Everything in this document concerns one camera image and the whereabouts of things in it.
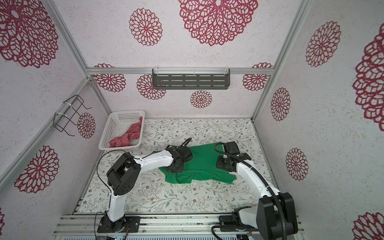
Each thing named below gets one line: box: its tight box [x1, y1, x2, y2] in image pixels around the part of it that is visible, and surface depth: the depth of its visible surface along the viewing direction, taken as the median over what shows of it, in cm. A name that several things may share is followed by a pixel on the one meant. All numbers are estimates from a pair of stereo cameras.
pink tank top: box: [109, 116, 143, 148], surface depth 101 cm
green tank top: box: [159, 143, 237, 185], surface depth 89 cm
